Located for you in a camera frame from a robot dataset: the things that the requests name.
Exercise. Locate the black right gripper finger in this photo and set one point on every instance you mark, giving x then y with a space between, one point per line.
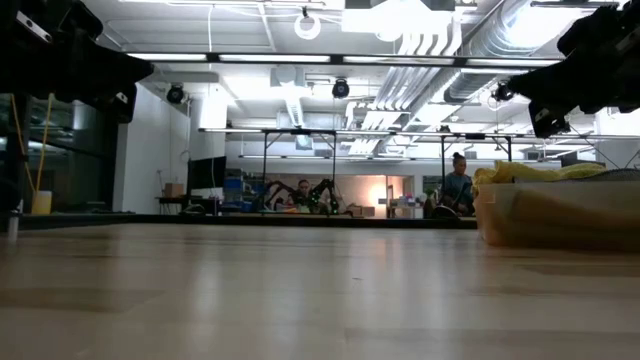
537 85

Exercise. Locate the silver ventilation duct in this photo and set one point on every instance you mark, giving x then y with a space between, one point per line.
500 35

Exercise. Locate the yellow plastic cup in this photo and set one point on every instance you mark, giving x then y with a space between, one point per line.
42 202

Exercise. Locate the orange translucent plastic tray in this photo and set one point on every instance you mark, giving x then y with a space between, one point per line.
500 220

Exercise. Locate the white bottle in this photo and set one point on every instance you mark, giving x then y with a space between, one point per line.
13 220

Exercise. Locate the black metal table frame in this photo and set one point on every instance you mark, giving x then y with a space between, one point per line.
475 135
298 131

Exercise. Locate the black ceiling spotlight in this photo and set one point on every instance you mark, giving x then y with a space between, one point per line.
501 92

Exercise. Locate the round ceiling lamp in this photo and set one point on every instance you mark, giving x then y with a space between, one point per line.
300 30

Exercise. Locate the person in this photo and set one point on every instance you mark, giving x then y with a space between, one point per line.
457 185
302 189

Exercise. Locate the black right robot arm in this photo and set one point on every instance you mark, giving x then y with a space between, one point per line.
627 20

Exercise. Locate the dark glass partition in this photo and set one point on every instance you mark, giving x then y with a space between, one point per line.
75 150

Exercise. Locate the black background robot arm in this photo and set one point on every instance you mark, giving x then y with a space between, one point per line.
322 192
277 192

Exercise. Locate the black overhead rig beam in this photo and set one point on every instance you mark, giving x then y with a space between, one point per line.
350 59

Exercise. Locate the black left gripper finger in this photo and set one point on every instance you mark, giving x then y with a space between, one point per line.
127 70

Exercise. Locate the black office chair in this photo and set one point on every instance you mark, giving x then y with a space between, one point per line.
442 207

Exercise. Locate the cardboard box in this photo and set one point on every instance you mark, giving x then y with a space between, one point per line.
173 190

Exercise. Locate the black computer monitor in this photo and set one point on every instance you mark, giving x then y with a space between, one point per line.
207 172
575 161

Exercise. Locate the black overhead camera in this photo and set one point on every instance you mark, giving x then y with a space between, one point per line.
175 94
341 89

